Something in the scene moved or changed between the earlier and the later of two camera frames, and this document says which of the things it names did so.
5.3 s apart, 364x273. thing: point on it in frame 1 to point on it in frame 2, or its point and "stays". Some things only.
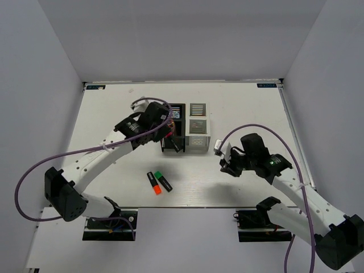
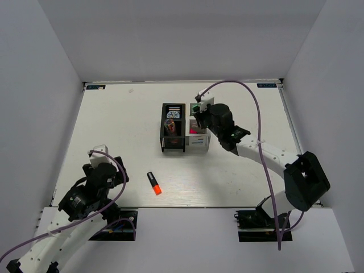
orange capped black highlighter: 157,187 stays
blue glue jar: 176,114 stays
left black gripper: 164,132 to 118,178
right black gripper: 227,168 to 199,116
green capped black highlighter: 166,184 to 195,108
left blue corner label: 95,87 stays
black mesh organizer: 178,132 stays
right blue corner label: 267,85 stays
